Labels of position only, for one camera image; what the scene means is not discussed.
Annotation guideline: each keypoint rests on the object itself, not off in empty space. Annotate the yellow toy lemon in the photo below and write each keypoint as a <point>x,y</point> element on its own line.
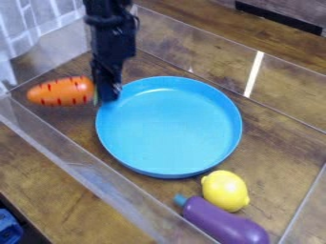
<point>224,190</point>

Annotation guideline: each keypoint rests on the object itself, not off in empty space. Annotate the clear acrylic enclosure wall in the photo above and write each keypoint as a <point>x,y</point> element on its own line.
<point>83,198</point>

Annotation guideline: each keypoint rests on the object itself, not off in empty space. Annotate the white checkered curtain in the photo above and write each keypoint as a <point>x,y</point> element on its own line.
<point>28,19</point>

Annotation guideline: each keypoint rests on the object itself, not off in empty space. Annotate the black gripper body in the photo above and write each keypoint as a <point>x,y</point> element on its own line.
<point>114,27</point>

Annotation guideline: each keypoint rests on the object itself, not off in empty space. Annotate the orange toy carrot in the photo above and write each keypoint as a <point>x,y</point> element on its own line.
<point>68,91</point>

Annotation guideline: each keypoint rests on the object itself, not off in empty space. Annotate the purple toy eggplant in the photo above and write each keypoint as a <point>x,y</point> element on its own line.
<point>230,229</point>

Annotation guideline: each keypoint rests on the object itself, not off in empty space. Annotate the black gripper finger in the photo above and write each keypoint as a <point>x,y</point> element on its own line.
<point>107,78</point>

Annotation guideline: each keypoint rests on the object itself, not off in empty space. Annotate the blue object at corner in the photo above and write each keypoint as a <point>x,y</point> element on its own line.
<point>11,231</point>

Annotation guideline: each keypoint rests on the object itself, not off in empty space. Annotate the blue round tray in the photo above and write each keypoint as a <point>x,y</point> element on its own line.
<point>171,128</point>

